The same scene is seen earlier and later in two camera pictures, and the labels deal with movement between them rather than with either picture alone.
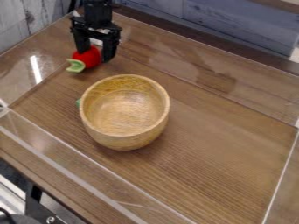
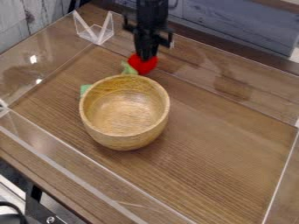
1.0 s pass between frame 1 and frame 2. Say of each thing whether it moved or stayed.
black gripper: moved
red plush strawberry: moved
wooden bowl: stayed
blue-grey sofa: stayed
